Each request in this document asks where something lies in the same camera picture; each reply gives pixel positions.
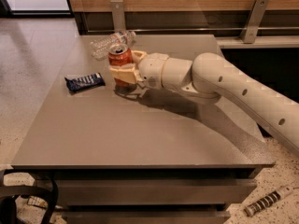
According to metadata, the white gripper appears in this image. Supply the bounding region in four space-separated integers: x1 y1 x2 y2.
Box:
109 50 169 90

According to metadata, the red coke can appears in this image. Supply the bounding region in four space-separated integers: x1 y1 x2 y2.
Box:
107 43 135 88

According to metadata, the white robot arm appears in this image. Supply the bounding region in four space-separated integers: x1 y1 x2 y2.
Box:
110 50 299 155

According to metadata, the blue rxbar blueberry wrapper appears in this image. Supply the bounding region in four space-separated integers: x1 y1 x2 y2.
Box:
64 73 106 93

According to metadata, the clear plastic water bottle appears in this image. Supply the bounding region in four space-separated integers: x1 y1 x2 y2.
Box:
90 30 135 60

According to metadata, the black chair armrest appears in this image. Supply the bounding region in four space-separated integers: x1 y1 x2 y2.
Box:
0 169 58 224

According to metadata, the upper grey drawer front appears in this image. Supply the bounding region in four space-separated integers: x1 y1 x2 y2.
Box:
56 179 257 206

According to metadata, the grey drawer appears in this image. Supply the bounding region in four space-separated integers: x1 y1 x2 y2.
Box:
56 179 257 206
65 211 230 224

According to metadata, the lower grey drawer front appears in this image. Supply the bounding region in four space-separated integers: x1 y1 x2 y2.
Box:
65 211 230 224

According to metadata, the white striped cylinder on floor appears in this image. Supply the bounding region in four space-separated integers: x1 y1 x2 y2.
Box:
244 186 293 217

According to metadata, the left metal railing bracket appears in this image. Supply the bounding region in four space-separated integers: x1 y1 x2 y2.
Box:
110 0 126 31

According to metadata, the metal railing bracket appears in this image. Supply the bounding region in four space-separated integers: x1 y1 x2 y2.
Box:
240 0 270 44
110 0 126 31

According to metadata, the right metal railing bracket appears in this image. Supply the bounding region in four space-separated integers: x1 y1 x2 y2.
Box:
240 0 270 44

